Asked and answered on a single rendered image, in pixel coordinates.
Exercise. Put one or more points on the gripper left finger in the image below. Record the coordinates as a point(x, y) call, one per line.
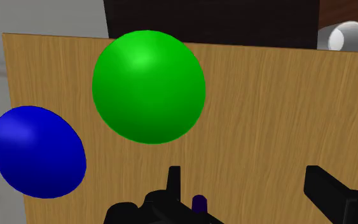
point(173, 183)

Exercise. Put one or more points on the small dark purple cylinder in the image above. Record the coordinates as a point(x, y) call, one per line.
point(199, 203)

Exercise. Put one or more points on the blue ball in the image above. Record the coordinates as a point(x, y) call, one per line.
point(37, 152)

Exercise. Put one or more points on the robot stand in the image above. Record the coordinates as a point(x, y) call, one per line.
point(212, 21)

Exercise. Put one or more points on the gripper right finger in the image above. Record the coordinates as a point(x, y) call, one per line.
point(330, 192)

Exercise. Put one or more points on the white cup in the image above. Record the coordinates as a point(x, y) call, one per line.
point(347, 37)

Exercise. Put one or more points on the green ball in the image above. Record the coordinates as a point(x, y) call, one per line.
point(149, 90)

